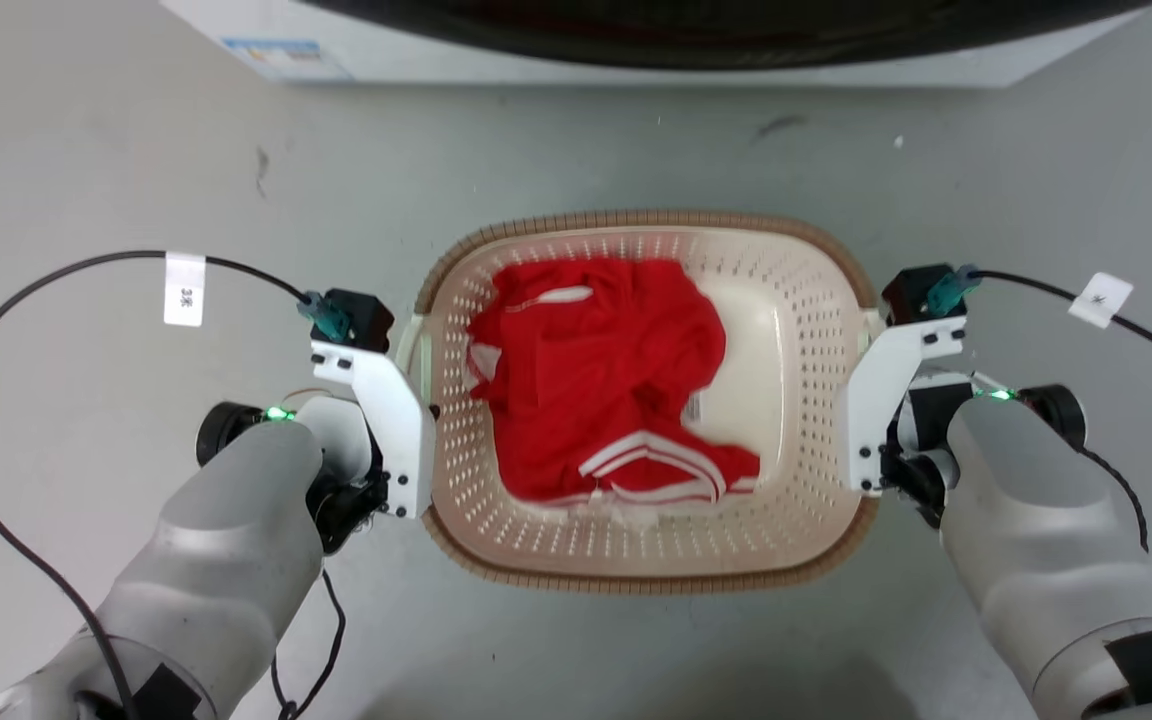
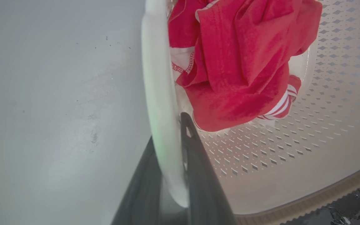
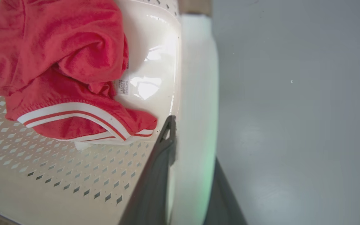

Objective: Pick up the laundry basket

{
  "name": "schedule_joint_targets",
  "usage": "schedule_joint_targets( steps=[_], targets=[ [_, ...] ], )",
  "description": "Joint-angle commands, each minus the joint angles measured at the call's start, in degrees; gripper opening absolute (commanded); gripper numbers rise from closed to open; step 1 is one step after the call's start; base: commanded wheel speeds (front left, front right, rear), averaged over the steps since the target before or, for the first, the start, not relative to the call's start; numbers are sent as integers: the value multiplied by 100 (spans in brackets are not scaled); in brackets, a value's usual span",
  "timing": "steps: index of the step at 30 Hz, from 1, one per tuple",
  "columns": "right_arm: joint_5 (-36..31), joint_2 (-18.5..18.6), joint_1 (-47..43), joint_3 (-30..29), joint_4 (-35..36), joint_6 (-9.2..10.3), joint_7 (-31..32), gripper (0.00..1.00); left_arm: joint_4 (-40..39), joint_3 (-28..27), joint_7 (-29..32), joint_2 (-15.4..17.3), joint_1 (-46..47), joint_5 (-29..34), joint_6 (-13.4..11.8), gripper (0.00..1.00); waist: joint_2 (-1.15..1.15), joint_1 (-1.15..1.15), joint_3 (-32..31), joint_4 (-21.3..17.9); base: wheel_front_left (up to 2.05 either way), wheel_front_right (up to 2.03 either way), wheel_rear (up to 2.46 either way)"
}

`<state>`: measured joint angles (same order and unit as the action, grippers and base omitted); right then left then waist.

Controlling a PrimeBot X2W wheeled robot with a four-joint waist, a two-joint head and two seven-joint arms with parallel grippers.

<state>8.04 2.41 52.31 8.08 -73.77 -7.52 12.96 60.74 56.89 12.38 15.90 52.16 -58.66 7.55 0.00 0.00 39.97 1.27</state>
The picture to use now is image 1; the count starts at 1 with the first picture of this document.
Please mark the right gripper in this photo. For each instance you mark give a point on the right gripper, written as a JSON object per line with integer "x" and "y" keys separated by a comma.
{"x": 931, "y": 415}

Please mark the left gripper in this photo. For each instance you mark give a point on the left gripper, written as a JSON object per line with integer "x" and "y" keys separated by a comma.
{"x": 346, "y": 440}

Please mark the beige perforated laundry basket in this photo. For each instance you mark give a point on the beige perforated laundry basket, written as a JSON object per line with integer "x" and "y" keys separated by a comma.
{"x": 798, "y": 330}

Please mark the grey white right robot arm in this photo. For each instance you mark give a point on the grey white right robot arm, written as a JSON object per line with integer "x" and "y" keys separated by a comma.
{"x": 1036, "y": 510}

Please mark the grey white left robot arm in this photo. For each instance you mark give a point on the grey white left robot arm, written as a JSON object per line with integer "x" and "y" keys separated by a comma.
{"x": 221, "y": 540}

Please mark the red garment with white stripes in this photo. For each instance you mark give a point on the red garment with white stripes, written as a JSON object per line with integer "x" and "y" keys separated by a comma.
{"x": 586, "y": 380}

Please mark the white washing machine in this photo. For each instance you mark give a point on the white washing machine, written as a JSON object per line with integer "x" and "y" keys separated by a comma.
{"x": 416, "y": 62}

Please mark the blue white label sticker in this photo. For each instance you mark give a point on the blue white label sticker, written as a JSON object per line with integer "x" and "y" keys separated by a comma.
{"x": 281, "y": 58}

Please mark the dark washing machine door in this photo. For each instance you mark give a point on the dark washing machine door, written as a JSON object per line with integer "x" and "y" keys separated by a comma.
{"x": 736, "y": 40}

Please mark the white left camera bracket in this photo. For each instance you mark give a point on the white left camera bracket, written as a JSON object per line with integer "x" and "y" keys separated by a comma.
{"x": 396, "y": 420}

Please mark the white camera bracket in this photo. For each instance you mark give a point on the white camera bracket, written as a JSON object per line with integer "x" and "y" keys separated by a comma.
{"x": 881, "y": 390}
{"x": 396, "y": 420}

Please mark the white right camera bracket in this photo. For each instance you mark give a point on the white right camera bracket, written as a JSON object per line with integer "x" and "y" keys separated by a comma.
{"x": 881, "y": 390}

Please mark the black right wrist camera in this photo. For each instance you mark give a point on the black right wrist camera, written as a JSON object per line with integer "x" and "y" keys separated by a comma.
{"x": 904, "y": 292}

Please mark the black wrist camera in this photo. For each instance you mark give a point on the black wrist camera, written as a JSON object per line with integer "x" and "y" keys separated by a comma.
{"x": 366, "y": 315}
{"x": 904, "y": 292}

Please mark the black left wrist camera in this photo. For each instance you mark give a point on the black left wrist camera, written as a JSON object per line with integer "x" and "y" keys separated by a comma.
{"x": 366, "y": 315}

